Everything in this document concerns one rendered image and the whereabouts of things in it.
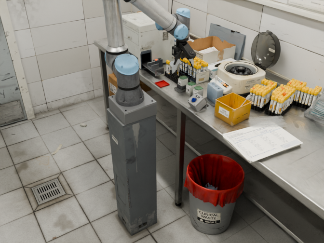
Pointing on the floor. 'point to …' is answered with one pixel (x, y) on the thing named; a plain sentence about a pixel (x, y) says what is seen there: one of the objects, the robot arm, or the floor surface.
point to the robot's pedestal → (134, 170)
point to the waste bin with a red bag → (235, 177)
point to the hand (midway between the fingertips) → (183, 71)
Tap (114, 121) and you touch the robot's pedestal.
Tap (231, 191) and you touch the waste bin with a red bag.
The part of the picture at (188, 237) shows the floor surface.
